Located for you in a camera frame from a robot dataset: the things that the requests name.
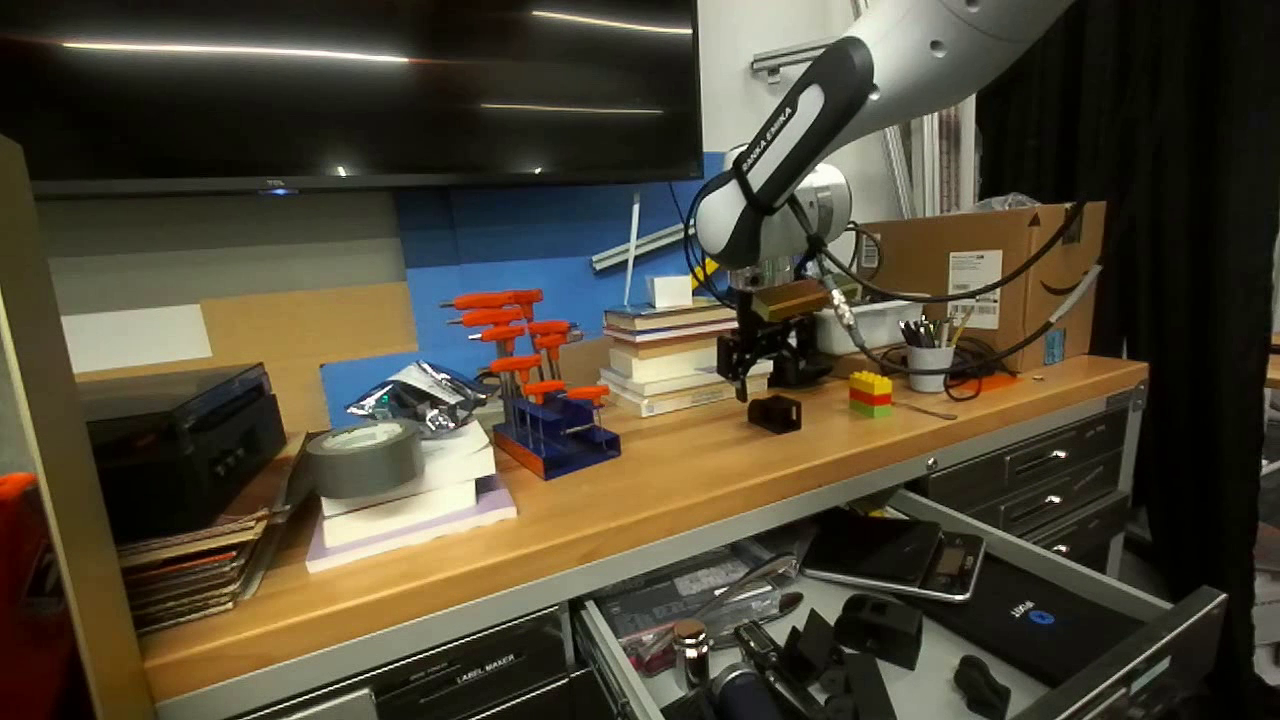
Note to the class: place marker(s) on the wooden upright post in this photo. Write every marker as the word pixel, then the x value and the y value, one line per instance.
pixel 80 504

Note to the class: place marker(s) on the black cylindrical lens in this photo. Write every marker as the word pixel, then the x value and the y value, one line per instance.
pixel 725 692

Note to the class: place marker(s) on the stack of flat boards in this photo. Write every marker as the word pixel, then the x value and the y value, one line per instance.
pixel 202 572

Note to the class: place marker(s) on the metal wall bar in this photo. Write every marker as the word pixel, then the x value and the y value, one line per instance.
pixel 785 59

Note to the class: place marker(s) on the black flat screen monitor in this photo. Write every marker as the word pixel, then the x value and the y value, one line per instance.
pixel 344 95

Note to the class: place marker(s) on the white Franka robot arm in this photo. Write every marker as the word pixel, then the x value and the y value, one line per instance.
pixel 935 52

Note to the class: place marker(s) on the white plastic bin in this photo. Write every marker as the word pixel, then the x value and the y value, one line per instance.
pixel 872 330

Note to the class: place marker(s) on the dark drawer cabinet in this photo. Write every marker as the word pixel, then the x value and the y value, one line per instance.
pixel 1041 467

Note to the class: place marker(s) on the yellowish wrist camera box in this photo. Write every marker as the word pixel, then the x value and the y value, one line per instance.
pixel 790 302

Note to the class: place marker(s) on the brown cardboard sheet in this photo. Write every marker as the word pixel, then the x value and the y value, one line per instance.
pixel 307 340

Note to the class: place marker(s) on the pale flat board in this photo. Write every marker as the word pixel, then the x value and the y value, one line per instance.
pixel 402 544

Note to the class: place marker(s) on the open metal drawer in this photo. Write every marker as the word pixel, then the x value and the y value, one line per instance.
pixel 923 687

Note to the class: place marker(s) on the silver metal square ruler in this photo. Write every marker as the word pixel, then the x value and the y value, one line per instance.
pixel 640 246

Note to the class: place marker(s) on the silver foil bag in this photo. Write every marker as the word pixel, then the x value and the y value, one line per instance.
pixel 426 397

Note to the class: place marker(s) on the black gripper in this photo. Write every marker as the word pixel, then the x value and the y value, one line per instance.
pixel 758 340

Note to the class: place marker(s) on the red rounded object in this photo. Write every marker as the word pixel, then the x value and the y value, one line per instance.
pixel 26 602

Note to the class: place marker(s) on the black blocky part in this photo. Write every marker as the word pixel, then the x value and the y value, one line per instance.
pixel 882 624

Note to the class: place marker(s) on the brown cardboard box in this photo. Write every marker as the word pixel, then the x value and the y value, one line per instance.
pixel 923 253

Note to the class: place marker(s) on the wide pale book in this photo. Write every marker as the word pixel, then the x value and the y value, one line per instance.
pixel 665 393

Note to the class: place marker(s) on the black angular part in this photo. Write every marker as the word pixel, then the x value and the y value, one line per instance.
pixel 860 696

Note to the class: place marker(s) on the black curtain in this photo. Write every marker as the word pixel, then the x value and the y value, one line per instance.
pixel 1185 403

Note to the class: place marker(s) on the black notebook with blue logo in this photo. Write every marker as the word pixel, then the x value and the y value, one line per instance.
pixel 1033 620

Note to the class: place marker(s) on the thick cream paged book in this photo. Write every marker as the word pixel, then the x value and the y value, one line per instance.
pixel 663 357

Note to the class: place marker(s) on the black digital scale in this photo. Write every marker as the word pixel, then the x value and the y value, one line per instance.
pixel 895 553

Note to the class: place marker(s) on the yellow spirit level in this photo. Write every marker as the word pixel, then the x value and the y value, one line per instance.
pixel 707 272

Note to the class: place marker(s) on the yellow red green block stack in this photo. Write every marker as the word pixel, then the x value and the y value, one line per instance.
pixel 869 388

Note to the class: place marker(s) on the blue wall board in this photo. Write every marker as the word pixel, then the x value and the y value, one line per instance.
pixel 532 240

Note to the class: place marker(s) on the white paper sheet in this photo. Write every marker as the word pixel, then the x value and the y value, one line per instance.
pixel 134 339

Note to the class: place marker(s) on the white pen cup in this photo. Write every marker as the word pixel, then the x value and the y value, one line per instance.
pixel 928 367

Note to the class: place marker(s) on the grey duct tape roll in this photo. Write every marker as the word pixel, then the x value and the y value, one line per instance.
pixel 360 461

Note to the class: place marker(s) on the small black plug part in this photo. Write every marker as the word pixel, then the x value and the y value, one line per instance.
pixel 982 687

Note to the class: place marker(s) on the thin dark cover book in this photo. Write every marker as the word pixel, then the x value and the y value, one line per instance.
pixel 665 317

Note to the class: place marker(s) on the small white box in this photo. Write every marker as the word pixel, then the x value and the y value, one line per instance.
pixel 673 295

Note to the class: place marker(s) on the black equipment case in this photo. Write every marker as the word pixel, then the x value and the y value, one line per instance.
pixel 180 447

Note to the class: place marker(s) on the clear plastic bag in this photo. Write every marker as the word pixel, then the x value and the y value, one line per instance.
pixel 694 602

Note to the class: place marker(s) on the thin white rod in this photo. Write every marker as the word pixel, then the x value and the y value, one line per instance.
pixel 634 253

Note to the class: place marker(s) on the orange flat sheet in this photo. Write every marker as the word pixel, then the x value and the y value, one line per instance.
pixel 995 387

